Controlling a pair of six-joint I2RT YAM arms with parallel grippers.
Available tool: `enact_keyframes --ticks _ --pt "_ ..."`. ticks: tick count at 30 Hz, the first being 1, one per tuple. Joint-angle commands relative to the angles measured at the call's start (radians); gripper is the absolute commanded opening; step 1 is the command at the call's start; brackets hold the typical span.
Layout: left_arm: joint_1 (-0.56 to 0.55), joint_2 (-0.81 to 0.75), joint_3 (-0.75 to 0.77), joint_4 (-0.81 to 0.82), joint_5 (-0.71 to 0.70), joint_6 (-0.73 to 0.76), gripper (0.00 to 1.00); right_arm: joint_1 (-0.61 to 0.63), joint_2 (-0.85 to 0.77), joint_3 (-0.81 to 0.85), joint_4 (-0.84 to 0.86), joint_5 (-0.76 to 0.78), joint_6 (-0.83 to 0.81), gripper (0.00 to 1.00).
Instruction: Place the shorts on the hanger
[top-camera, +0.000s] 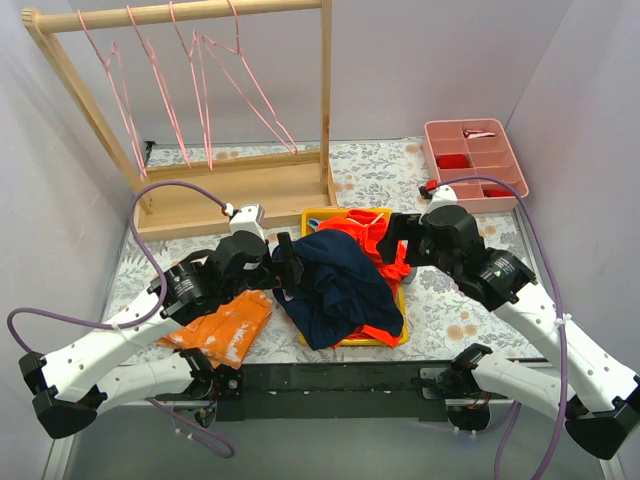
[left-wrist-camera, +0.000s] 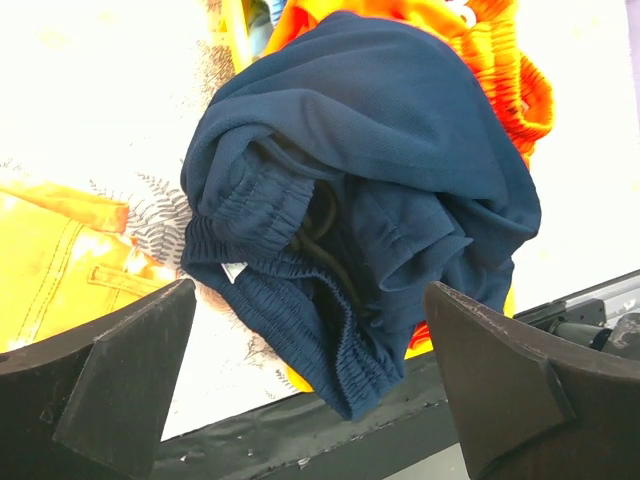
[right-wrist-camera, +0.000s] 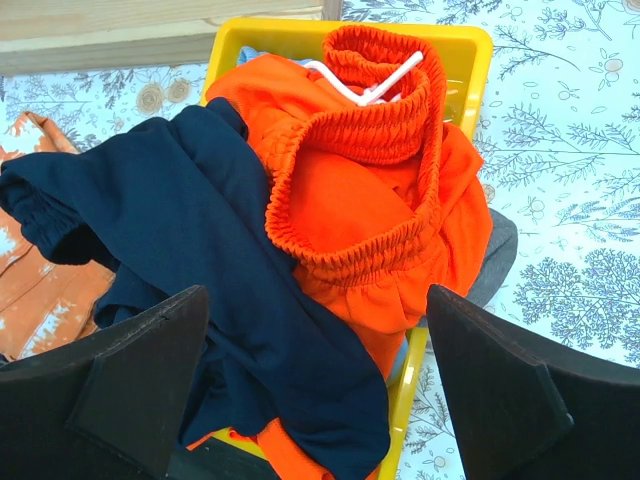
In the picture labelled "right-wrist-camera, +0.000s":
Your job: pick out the orange white patterned shorts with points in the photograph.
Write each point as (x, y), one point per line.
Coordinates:
(43, 305)

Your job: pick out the bright orange shorts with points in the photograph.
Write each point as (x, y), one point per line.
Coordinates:
(380, 200)

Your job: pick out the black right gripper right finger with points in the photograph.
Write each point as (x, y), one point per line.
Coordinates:
(526, 407)

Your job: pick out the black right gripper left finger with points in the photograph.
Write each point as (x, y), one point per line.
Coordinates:
(108, 406)

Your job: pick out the grey cloth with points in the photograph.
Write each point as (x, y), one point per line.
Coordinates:
(471, 254)

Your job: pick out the wooden clothes rack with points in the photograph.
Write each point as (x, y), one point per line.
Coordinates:
(44, 36)

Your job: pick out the yellow plastic tray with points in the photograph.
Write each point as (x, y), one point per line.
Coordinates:
(345, 45)

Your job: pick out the navy blue shorts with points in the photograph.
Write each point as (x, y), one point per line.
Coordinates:
(181, 202)

